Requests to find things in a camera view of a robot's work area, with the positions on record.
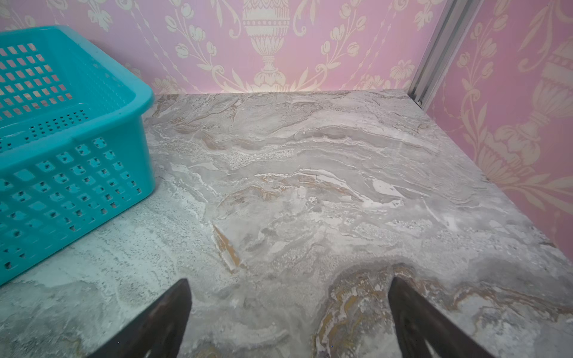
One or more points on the teal plastic mesh basket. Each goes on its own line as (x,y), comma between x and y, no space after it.
(73,148)

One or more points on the aluminium corner post right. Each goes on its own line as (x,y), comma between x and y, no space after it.
(452,25)

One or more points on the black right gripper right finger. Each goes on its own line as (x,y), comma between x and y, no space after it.
(421,328)

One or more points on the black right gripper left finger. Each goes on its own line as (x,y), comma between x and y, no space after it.
(158,331)

